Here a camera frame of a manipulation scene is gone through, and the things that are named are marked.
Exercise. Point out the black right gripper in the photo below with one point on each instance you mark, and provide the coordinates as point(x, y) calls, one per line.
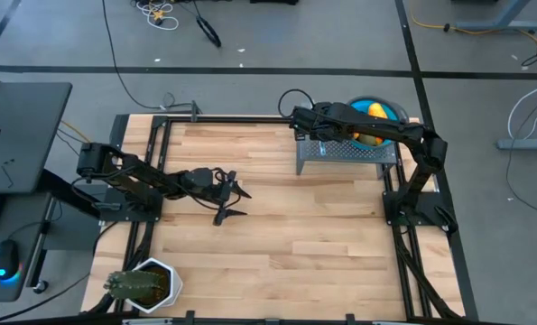
point(317, 122)

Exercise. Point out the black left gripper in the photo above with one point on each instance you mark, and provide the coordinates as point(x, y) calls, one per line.
point(202, 180)

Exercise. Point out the blue collapsible bowl grey rim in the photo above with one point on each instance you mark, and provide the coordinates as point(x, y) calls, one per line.
point(362, 107)

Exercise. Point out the brown kiwi fruit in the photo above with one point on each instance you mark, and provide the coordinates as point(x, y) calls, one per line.
point(369, 139)

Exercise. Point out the yellow orange mango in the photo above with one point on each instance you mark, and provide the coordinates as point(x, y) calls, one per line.
point(377, 110)

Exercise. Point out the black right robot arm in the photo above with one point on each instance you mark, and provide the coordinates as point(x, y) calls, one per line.
point(412, 133)

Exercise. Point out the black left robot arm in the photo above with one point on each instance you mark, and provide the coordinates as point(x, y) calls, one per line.
point(137, 173)

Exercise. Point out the grey perforated metal riser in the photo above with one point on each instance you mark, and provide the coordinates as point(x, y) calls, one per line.
point(349, 153)

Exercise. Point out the white hexagonal plant pot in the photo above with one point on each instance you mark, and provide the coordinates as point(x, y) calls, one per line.
point(173, 284)

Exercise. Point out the green cactus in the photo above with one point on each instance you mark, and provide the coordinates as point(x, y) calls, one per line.
point(132, 284)

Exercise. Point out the grey desk leg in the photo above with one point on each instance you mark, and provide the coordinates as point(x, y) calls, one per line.
point(498, 23)

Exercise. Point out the grey rolling side table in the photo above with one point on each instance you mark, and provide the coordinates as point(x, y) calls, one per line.
point(24, 216)

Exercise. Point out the grey desk foot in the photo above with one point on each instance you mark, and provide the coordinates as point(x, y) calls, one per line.
point(530, 143)

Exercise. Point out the dark grey desk top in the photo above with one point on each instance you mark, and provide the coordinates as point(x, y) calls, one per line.
point(24, 135)

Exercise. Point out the black computer mouse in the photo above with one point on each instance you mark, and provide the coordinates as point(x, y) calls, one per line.
point(5, 257)

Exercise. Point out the black aluminium table frame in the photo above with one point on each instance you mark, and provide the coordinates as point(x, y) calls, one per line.
point(232, 119)

